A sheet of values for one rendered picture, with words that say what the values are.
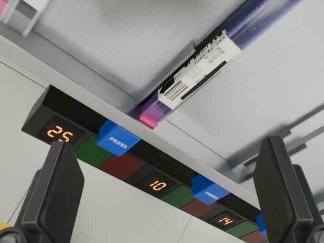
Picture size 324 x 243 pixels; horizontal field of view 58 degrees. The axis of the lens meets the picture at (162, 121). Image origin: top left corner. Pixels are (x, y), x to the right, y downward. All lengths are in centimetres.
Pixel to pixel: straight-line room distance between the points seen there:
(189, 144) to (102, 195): 81
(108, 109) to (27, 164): 77
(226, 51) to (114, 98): 8
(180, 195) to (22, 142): 68
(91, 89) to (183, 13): 7
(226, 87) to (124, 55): 8
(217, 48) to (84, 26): 8
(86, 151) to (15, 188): 70
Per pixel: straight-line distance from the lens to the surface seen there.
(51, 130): 27
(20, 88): 92
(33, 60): 19
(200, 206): 35
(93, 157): 28
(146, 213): 112
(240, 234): 42
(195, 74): 19
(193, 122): 23
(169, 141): 22
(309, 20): 21
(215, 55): 18
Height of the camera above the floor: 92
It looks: 62 degrees down
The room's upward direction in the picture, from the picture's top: 105 degrees clockwise
